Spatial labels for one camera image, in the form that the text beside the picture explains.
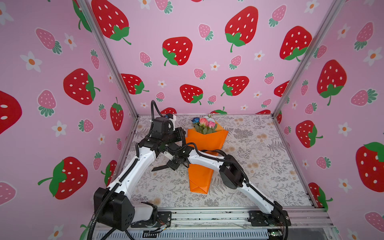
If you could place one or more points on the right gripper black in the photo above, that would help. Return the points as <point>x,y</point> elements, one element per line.
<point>171,164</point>

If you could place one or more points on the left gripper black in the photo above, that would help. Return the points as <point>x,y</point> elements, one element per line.
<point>179,136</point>

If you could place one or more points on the blue fake rose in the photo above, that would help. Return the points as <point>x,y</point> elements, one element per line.
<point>196,120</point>

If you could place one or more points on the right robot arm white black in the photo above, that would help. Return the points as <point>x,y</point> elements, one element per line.
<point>270,212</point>

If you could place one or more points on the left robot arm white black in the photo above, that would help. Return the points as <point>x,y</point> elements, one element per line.
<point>113,207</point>

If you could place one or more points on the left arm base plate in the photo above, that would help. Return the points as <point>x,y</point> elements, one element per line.
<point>156,221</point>

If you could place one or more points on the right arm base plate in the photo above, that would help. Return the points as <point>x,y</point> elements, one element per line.
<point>277,219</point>

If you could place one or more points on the left corner aluminium post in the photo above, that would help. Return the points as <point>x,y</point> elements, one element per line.
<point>90,17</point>

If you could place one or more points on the corner aluminium post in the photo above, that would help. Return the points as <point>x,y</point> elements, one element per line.
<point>90,17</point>
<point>325,25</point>

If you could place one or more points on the right corner aluminium post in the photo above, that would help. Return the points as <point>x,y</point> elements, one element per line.
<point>325,25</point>

